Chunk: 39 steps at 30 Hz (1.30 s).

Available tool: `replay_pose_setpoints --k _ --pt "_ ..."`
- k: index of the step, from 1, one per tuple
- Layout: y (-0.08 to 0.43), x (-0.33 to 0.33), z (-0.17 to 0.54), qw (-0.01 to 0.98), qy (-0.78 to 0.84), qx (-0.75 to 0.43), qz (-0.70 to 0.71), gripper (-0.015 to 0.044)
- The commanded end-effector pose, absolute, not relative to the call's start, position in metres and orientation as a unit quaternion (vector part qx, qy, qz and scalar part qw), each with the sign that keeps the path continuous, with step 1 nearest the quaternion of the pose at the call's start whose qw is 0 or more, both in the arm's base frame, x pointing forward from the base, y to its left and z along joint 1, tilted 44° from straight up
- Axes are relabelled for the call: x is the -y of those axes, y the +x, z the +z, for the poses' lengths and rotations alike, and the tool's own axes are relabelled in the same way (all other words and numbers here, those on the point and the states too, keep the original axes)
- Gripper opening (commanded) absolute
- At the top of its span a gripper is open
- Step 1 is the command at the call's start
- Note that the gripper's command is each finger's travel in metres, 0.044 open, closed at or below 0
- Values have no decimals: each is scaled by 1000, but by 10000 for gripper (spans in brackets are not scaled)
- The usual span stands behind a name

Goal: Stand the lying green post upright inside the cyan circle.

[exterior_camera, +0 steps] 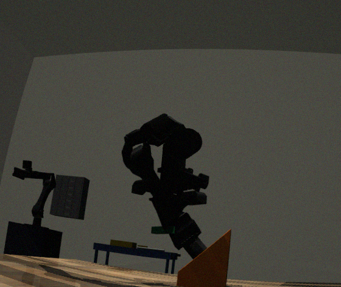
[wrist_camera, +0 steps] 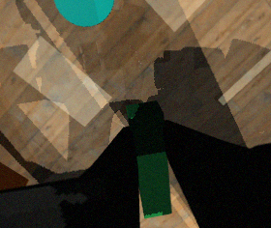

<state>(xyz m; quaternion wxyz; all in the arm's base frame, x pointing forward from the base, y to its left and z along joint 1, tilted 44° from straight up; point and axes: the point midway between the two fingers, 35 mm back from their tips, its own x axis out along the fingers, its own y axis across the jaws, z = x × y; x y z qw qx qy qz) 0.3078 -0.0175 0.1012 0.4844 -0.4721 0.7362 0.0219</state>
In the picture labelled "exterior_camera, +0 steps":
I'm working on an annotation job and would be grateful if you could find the green rectangular block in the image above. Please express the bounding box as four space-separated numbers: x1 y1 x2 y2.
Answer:
151 226 175 234

